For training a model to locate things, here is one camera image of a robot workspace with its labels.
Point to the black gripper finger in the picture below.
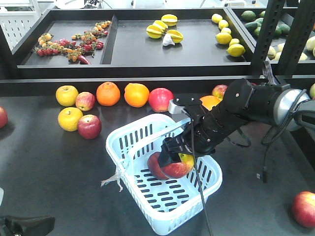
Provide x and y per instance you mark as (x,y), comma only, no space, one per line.
(28,226)

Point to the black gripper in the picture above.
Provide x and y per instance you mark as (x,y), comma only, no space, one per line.
(205,130)

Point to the red-green apple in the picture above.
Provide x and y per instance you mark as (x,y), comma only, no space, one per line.
(181,168)
(154,167)

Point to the light blue plastic basket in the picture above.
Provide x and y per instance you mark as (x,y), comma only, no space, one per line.
(166,202)

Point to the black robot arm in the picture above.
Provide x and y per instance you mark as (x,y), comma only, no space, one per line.
(277,105)

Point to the large red apple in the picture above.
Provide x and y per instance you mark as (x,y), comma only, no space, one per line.
(159,99)

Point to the black wooden produce stand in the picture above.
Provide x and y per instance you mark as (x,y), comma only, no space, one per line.
(45,170)

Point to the orange with navel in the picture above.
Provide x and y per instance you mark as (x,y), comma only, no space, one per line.
(209,101)

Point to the orange right of pair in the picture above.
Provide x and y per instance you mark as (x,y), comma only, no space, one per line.
(136,94)

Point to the orange of pair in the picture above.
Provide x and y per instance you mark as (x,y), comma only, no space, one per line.
(136,94)
(108,94)

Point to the red apple by pepper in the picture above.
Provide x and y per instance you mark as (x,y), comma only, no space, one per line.
(219,90)

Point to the dark red apple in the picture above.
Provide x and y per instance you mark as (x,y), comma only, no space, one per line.
(89,126)

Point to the orange left of pair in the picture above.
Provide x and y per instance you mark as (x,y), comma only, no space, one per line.
(108,94)

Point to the small pink-red apple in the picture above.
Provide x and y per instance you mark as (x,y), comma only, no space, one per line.
(85,101)

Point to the yellow apple front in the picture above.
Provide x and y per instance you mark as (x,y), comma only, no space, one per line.
(68,118)

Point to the yellow apple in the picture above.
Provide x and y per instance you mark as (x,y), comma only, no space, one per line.
(68,118)
(66,95)

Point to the red apple far corner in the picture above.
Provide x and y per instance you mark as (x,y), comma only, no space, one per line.
(3,117)

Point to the white garlic bulb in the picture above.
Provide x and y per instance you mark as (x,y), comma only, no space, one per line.
(167,41)

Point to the yellow apple rear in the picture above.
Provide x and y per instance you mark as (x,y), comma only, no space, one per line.
(66,95)

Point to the upper black produce tray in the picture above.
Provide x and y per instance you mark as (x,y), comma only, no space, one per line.
(129,52)

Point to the pale yellow pear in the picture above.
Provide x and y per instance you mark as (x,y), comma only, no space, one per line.
(312,92)

